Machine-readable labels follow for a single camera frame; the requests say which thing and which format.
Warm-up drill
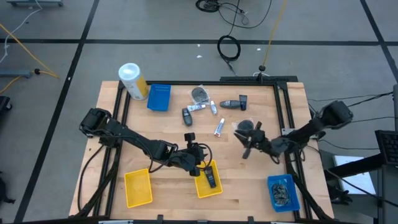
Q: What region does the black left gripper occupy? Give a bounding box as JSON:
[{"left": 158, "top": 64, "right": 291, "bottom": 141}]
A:
[{"left": 174, "top": 133, "right": 208, "bottom": 177}]

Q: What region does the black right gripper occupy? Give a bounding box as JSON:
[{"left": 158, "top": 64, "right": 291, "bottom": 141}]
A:
[{"left": 234, "top": 121, "right": 282, "bottom": 160}]

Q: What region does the black sponge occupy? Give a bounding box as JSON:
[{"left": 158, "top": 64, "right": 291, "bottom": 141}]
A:
[
  {"left": 188, "top": 85, "right": 211, "bottom": 106},
  {"left": 231, "top": 118, "right": 255, "bottom": 134},
  {"left": 271, "top": 182, "right": 292, "bottom": 207}
]

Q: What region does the yellow plastic basket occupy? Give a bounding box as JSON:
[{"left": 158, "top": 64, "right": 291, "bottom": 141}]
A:
[
  {"left": 124, "top": 168, "right": 154, "bottom": 208},
  {"left": 194, "top": 159, "right": 224, "bottom": 199}
]

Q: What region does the small dark grey bottle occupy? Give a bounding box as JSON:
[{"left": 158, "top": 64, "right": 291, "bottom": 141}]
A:
[{"left": 219, "top": 100, "right": 241, "bottom": 110}]

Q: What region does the black remote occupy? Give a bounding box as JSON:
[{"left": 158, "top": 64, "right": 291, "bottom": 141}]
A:
[{"left": 182, "top": 108, "right": 193, "bottom": 127}]

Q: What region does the blue plastic basket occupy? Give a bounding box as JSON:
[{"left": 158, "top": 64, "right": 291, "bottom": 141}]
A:
[
  {"left": 267, "top": 174, "right": 301, "bottom": 213},
  {"left": 146, "top": 83, "right": 172, "bottom": 113}
]

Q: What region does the white yellow wipes canister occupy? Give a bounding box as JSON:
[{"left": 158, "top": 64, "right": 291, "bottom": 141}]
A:
[{"left": 118, "top": 62, "right": 149, "bottom": 101}]

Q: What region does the black stand foot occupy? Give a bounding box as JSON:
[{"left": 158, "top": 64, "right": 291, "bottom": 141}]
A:
[{"left": 328, "top": 183, "right": 354, "bottom": 205}]

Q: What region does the dark grey desk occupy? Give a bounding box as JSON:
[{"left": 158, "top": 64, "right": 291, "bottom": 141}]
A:
[{"left": 323, "top": 152, "right": 398, "bottom": 224}]

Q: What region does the white board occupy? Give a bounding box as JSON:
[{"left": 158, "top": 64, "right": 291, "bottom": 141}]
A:
[{"left": 332, "top": 154, "right": 377, "bottom": 196}]

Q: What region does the black keyboard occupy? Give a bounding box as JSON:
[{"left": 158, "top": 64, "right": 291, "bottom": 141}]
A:
[{"left": 374, "top": 129, "right": 398, "bottom": 166}]

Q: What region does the black floor object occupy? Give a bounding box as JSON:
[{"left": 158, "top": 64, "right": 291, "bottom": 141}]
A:
[{"left": 0, "top": 170, "right": 16, "bottom": 205}]

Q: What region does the grey floor base bar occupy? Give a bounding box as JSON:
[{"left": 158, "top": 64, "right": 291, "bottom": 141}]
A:
[{"left": 0, "top": 68, "right": 34, "bottom": 79}]

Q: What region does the black chair base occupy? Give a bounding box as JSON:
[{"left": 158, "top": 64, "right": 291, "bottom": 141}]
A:
[{"left": 0, "top": 95, "right": 13, "bottom": 121}]

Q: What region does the grey cart base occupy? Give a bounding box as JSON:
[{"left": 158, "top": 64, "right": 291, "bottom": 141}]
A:
[{"left": 7, "top": 0, "right": 64, "bottom": 7}]

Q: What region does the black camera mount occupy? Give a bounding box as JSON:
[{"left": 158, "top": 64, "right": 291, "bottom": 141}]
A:
[{"left": 253, "top": 64, "right": 271, "bottom": 82}]

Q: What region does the coiled black floor cable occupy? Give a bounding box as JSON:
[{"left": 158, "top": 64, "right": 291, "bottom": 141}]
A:
[{"left": 216, "top": 34, "right": 242, "bottom": 77}]

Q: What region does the yellow cable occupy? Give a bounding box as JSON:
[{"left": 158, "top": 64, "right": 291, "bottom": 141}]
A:
[
  {"left": 262, "top": 0, "right": 289, "bottom": 67},
  {"left": 0, "top": 24, "right": 60, "bottom": 94}
]

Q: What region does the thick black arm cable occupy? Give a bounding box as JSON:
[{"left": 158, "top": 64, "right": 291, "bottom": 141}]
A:
[{"left": 76, "top": 144, "right": 105, "bottom": 215}]

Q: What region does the tangled black floor cable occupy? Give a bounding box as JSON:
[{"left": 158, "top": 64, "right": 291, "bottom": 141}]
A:
[{"left": 195, "top": 0, "right": 273, "bottom": 29}]

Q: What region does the grey post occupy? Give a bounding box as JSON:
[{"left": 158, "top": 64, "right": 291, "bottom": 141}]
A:
[{"left": 392, "top": 83, "right": 398, "bottom": 123}]

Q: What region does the white floor cable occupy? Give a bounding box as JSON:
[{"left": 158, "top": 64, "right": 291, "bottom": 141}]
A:
[{"left": 0, "top": 0, "right": 43, "bottom": 63}]

